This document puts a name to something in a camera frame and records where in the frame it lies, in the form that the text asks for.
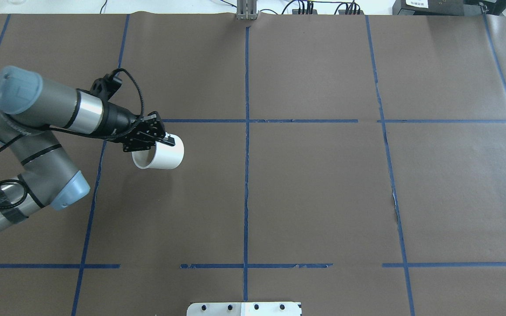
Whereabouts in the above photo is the black power strip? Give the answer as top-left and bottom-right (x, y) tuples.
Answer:
(281, 0), (364, 15)

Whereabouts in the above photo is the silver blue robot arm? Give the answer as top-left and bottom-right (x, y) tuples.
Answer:
(0, 65), (185, 232)

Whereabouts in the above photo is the black box with label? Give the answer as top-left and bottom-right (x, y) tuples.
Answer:
(392, 0), (506, 16)

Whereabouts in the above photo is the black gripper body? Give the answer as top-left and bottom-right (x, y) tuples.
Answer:
(106, 111), (166, 152)

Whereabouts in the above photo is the aluminium frame post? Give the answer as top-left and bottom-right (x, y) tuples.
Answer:
(236, 0), (258, 21)

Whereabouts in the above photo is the white camera stand post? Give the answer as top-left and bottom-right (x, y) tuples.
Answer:
(186, 302), (303, 316)

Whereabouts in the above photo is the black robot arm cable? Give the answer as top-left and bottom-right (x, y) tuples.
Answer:
(0, 68), (146, 210)

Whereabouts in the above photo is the white smiley face mug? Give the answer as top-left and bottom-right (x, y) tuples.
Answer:
(132, 134), (184, 170)

